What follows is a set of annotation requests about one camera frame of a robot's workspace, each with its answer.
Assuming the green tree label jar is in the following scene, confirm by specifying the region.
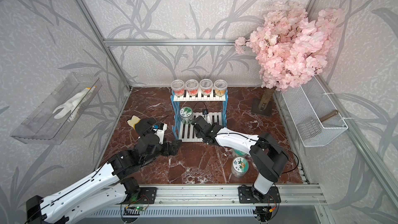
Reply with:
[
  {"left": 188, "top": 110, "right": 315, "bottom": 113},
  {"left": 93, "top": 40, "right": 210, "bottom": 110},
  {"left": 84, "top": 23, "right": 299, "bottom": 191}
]
[{"left": 179, "top": 106, "right": 194, "bottom": 124}]

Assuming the flower label jar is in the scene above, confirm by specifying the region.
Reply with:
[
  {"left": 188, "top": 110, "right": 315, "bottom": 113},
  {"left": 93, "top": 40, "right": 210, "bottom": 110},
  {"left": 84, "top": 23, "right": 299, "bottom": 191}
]
[
  {"left": 231, "top": 157, "right": 249, "bottom": 178},
  {"left": 233, "top": 149, "right": 247, "bottom": 158}
]

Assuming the clear plastic seed container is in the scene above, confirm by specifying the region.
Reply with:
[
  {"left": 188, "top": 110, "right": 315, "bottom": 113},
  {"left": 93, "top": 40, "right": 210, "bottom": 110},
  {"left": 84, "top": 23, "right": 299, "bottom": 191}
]
[{"left": 199, "top": 79, "right": 213, "bottom": 95}]

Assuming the clear lidded seed container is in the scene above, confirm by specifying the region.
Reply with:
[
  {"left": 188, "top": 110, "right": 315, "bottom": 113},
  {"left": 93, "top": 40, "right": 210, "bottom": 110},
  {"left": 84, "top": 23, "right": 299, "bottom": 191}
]
[{"left": 185, "top": 79, "right": 199, "bottom": 97}]

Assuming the clear container red seed packet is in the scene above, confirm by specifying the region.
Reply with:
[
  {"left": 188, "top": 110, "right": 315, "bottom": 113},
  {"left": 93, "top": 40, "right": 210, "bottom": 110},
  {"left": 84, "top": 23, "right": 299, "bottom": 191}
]
[{"left": 171, "top": 79, "right": 185, "bottom": 97}]

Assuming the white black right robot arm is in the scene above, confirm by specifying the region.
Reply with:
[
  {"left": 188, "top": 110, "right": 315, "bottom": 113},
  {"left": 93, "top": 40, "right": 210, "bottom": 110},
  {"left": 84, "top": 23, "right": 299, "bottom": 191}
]
[{"left": 192, "top": 116, "right": 290, "bottom": 195}]

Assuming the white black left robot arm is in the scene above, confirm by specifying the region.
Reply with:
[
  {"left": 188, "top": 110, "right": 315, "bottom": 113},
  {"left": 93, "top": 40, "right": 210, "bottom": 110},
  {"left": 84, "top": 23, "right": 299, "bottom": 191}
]
[{"left": 26, "top": 133, "right": 182, "bottom": 224}]

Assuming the blue and white wooden shelf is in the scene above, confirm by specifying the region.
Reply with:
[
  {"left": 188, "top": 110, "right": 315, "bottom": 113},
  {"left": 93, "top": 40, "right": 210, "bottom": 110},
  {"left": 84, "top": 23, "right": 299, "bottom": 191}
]
[{"left": 170, "top": 86, "right": 229, "bottom": 143}]

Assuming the black and yellow work glove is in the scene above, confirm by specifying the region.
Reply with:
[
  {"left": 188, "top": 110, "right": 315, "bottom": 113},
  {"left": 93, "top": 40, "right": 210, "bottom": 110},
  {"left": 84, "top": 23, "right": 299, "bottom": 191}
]
[{"left": 127, "top": 115, "right": 156, "bottom": 136}]

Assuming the white glove in tray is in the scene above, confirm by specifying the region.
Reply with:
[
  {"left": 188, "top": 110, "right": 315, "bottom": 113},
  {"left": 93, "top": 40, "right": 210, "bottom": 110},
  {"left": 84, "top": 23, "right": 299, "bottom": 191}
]
[{"left": 52, "top": 86, "right": 96, "bottom": 122}]

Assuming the pink blossom artificial tree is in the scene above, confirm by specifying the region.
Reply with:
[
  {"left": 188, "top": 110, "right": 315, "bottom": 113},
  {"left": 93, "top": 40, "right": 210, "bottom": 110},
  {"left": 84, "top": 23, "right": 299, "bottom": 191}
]
[{"left": 235, "top": 1, "right": 343, "bottom": 111}]

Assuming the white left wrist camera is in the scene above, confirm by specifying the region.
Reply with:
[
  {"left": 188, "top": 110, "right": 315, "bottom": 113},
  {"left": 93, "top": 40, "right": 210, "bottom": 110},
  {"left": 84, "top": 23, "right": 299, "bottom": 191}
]
[{"left": 152, "top": 123, "right": 167, "bottom": 145}]

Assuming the aluminium front rail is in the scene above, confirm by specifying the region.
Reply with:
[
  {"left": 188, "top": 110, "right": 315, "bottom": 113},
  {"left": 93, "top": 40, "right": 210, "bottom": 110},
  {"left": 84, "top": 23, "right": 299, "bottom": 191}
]
[{"left": 136, "top": 183, "right": 327, "bottom": 207}]

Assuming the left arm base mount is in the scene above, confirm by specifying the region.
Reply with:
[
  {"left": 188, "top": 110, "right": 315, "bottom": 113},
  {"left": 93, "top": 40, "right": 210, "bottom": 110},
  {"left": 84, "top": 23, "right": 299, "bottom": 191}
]
[{"left": 121, "top": 177, "right": 157, "bottom": 205}]

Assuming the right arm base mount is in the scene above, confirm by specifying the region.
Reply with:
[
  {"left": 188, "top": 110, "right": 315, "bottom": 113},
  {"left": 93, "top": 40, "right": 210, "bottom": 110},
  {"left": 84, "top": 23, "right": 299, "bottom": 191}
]
[{"left": 238, "top": 185, "right": 281, "bottom": 204}]

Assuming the white wire mesh basket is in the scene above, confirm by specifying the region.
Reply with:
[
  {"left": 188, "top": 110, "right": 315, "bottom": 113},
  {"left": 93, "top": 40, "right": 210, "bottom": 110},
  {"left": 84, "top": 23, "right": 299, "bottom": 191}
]
[{"left": 282, "top": 77, "right": 348, "bottom": 147}]

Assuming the clear acrylic wall tray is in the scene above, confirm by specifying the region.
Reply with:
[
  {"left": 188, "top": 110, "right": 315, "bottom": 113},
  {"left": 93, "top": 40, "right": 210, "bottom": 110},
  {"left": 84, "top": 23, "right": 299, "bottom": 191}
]
[{"left": 10, "top": 73, "right": 102, "bottom": 145}]

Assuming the wooden handled brush in basket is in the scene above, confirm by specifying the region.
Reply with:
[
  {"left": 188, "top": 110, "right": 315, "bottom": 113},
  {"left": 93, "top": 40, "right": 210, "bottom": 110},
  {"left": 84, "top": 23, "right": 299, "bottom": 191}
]
[{"left": 319, "top": 110, "right": 339, "bottom": 123}]

